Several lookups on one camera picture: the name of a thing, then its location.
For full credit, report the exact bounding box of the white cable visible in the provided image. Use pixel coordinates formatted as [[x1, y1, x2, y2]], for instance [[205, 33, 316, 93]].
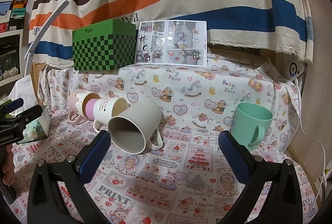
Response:
[[295, 78, 326, 209]]

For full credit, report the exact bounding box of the comic print card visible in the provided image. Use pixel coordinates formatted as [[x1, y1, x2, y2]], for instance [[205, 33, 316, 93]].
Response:
[[135, 20, 208, 67]]

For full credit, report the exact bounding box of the shelf with boxes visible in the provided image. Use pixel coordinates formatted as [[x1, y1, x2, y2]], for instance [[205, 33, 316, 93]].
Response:
[[1, 0, 28, 94]]

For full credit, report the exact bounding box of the white mug with pink band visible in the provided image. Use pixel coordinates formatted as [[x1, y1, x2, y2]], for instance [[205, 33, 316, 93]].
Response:
[[84, 98, 129, 132]]

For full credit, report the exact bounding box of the green checkered box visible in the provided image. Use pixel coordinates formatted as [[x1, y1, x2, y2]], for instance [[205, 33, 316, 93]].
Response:
[[72, 19, 137, 71]]

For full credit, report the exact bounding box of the white round device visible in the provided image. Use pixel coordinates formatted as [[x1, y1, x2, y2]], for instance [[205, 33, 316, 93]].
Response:
[[275, 53, 306, 81]]

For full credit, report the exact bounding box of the bear print tablecloth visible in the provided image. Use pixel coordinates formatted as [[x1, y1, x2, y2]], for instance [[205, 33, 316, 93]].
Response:
[[10, 54, 321, 224]]

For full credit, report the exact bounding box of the mint green mug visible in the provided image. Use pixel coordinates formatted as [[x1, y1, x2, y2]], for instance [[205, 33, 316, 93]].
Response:
[[230, 103, 273, 151]]

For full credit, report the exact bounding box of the pink and cream mug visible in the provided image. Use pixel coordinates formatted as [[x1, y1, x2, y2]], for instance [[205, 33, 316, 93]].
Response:
[[68, 89, 100, 125]]

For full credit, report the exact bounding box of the tissue pack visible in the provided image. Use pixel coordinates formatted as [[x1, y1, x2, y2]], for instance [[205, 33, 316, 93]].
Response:
[[20, 106, 51, 143]]

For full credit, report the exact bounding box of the beige grey mug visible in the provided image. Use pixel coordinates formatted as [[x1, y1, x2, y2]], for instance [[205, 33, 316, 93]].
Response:
[[107, 100, 164, 154]]

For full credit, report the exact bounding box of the person's left hand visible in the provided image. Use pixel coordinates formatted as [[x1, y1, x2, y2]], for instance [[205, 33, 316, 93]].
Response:
[[2, 144, 15, 186]]

